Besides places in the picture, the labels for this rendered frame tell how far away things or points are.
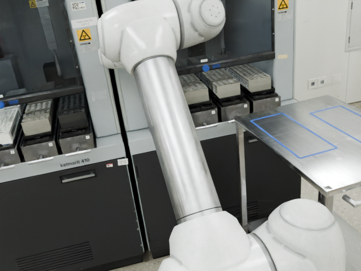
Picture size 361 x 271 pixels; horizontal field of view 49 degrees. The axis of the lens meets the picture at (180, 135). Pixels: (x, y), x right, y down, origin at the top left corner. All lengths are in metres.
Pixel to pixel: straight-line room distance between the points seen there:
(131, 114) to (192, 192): 1.00
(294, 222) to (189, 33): 0.50
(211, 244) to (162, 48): 0.45
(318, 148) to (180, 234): 0.72
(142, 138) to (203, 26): 0.86
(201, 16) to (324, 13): 2.39
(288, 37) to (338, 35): 1.54
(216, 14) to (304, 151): 0.59
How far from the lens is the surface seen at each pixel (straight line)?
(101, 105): 1.74
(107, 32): 0.95
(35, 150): 1.73
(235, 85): 1.83
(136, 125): 1.79
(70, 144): 1.71
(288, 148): 1.38
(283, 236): 0.81
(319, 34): 3.31
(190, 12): 0.98
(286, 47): 1.90
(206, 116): 1.75
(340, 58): 3.48
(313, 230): 0.81
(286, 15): 1.87
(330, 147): 1.40
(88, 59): 1.68
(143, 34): 0.93
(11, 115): 1.94
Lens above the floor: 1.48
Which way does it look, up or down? 26 degrees down
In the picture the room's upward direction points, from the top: 7 degrees counter-clockwise
